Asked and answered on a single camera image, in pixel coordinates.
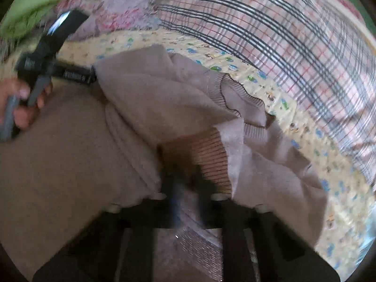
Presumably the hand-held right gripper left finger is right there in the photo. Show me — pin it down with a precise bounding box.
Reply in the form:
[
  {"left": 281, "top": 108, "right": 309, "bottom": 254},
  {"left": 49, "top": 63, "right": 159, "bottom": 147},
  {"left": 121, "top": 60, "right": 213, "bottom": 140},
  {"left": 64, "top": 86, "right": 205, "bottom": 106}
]
[{"left": 32, "top": 147, "right": 189, "bottom": 282}]

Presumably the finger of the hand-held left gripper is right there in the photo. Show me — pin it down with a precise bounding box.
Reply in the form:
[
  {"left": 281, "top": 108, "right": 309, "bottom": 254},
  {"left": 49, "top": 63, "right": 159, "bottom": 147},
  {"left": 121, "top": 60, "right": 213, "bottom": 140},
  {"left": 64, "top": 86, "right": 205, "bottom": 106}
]
[{"left": 54, "top": 64, "right": 97, "bottom": 86}]

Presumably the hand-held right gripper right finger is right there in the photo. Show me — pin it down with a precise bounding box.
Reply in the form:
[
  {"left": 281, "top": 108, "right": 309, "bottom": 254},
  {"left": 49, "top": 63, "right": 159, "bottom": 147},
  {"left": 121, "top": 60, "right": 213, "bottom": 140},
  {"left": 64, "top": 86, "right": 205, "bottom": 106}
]
[{"left": 191, "top": 170, "right": 341, "bottom": 282}]

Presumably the brown knit sweater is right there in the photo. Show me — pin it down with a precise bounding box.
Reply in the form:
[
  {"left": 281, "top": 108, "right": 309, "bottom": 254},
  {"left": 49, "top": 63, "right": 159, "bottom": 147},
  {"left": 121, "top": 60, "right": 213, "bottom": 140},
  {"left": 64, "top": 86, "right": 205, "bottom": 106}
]
[{"left": 0, "top": 44, "right": 329, "bottom": 282}]

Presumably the person's left hand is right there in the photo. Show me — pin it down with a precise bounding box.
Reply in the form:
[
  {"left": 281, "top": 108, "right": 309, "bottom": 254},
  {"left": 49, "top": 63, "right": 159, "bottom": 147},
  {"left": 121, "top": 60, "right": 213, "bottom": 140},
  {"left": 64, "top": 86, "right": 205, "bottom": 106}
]
[{"left": 0, "top": 78, "right": 54, "bottom": 130}]

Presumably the light green blanket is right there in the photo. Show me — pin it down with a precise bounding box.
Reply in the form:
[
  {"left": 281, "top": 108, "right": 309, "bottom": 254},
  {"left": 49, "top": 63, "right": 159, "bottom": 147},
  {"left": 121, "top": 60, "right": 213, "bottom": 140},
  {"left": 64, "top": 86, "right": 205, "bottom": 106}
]
[{"left": 0, "top": 0, "right": 157, "bottom": 40}]

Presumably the floral pink pillow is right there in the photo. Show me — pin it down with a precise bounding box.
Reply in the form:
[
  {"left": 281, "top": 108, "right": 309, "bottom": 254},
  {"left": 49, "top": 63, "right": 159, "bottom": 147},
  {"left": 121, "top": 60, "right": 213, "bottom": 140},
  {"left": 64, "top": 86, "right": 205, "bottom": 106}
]
[{"left": 54, "top": 0, "right": 163, "bottom": 43}]

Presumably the yellow bear-print bed sheet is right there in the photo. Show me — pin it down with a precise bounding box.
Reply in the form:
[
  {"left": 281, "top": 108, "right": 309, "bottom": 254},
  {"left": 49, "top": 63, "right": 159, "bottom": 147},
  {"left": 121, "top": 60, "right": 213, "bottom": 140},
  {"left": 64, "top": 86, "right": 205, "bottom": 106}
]
[{"left": 4, "top": 31, "right": 376, "bottom": 275}]

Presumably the plaid pillow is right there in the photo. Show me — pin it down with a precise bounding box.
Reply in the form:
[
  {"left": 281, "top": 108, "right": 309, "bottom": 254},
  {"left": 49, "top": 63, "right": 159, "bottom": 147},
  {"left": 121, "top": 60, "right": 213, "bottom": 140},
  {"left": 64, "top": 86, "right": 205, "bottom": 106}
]
[{"left": 151, "top": 0, "right": 376, "bottom": 184}]

